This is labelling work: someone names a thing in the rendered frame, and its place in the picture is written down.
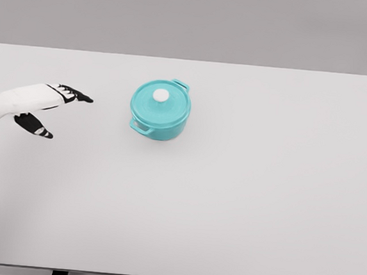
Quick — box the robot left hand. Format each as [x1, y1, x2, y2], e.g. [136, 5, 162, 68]
[6, 79, 96, 144]

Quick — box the teal lid with white knob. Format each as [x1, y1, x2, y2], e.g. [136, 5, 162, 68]
[128, 77, 190, 128]

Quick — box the teal pot with handles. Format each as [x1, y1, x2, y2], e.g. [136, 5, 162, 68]
[127, 74, 193, 144]

